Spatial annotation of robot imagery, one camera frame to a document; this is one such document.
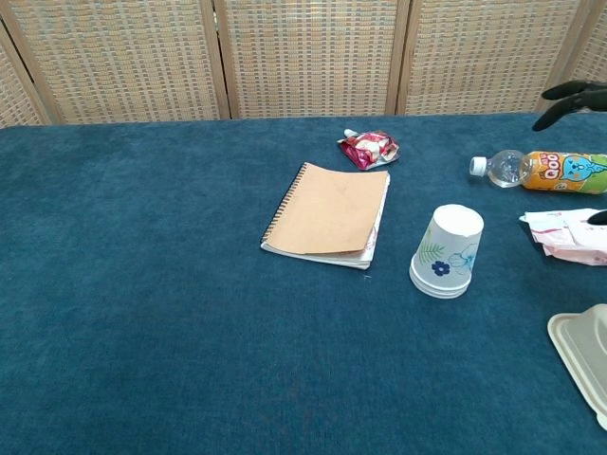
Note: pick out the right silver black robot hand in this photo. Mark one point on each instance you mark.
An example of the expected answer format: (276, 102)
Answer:
(576, 97)

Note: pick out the woven folding screen panel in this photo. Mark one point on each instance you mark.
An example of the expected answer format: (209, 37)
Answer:
(14, 95)
(123, 61)
(313, 57)
(593, 47)
(488, 57)

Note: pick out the orange label plastic bottle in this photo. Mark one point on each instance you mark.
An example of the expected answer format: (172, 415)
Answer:
(559, 173)

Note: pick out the pink wet wipes pack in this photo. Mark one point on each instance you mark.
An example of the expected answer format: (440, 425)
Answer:
(564, 237)

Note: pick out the red drink pouch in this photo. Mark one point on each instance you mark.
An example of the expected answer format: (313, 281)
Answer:
(367, 149)

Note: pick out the beige takeaway food box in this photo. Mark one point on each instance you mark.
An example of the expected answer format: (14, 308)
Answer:
(585, 351)

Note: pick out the brown spiral notebook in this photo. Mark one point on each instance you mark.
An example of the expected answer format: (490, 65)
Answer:
(332, 213)

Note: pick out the blue table cloth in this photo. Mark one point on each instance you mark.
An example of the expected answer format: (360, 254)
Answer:
(166, 284)

